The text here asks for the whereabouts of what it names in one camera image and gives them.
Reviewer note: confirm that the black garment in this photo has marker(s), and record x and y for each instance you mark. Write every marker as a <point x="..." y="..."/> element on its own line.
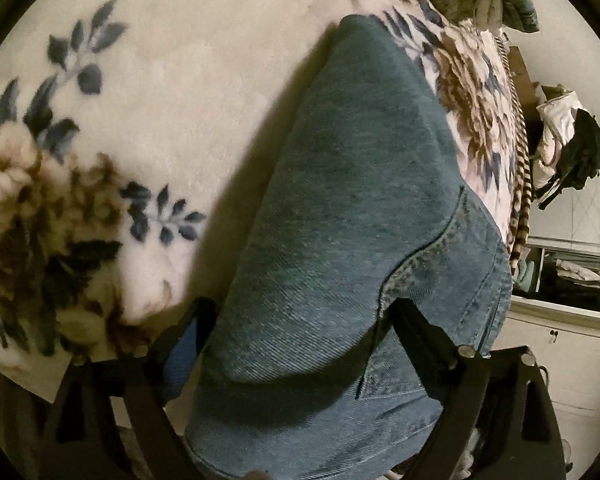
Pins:
<point x="587" y="155"/>

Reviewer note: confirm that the white clothes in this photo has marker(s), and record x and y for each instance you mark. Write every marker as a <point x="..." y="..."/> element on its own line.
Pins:
<point x="557" y="115"/>

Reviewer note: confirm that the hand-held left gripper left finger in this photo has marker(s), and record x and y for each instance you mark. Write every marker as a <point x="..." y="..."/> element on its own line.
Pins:
<point x="186" y="344"/>

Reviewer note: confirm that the blue jeans pants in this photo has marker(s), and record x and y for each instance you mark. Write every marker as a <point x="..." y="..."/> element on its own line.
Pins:
<point x="340" y="210"/>

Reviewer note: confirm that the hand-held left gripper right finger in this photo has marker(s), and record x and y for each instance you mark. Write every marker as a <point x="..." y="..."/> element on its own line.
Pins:
<point x="421" y="341"/>

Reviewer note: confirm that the floral blanket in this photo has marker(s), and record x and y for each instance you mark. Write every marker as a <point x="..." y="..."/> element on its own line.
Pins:
<point x="180" y="60"/>

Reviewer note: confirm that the brown checkered blanket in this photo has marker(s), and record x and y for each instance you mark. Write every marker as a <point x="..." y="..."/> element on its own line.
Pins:
<point x="522" y="210"/>

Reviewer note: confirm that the white wardrobe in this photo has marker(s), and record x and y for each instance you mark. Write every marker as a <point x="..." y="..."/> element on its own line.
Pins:
<point x="570" y="360"/>

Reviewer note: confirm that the cardboard box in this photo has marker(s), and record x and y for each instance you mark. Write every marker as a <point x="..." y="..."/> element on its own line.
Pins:
<point x="525" y="75"/>

